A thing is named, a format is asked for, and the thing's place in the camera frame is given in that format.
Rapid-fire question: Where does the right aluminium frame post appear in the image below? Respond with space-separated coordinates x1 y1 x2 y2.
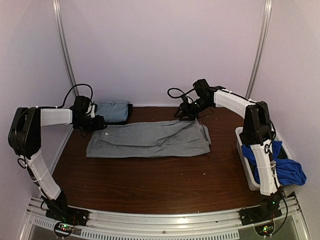
245 0 273 98

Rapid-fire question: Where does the white laundry basket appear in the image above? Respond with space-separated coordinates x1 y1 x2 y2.
235 126 280 196

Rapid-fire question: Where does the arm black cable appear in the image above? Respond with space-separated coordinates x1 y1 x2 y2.
166 87 196 101
58 83 94 110

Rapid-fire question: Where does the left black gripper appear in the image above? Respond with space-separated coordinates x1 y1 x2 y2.
76 115 107 134

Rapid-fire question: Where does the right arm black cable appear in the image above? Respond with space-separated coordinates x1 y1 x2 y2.
166 87 196 101

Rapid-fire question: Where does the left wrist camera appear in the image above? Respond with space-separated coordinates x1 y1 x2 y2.
86 103 97 118

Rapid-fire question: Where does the left aluminium frame post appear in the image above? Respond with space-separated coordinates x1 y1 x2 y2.
52 0 76 86

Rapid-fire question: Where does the grey polo shirt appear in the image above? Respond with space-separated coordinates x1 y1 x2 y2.
86 120 212 158

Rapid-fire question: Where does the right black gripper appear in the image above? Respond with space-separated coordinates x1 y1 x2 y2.
174 98 213 121

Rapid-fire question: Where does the blue garment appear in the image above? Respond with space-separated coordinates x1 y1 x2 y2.
241 141 307 186

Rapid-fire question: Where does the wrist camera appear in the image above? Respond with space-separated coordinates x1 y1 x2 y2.
86 103 97 118
181 94 194 104

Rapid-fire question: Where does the aluminium frame post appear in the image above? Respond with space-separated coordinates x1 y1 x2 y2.
52 0 76 86
245 0 273 98

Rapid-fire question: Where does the folded black garment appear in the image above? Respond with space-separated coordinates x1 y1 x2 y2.
106 103 133 125

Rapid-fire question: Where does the front aluminium rail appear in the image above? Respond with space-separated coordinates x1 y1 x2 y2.
24 196 305 240

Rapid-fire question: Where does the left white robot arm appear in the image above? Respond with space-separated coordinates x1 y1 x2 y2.
8 96 107 222

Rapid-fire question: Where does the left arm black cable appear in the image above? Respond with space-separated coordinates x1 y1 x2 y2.
58 83 94 110

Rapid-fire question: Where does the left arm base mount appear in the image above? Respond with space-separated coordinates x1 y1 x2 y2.
45 205 89 226

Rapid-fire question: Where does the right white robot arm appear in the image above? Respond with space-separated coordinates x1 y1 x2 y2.
174 79 282 221

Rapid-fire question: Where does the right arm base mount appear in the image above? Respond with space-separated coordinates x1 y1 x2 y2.
238 205 282 226

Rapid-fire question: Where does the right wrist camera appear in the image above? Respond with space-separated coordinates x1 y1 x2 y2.
181 94 194 104

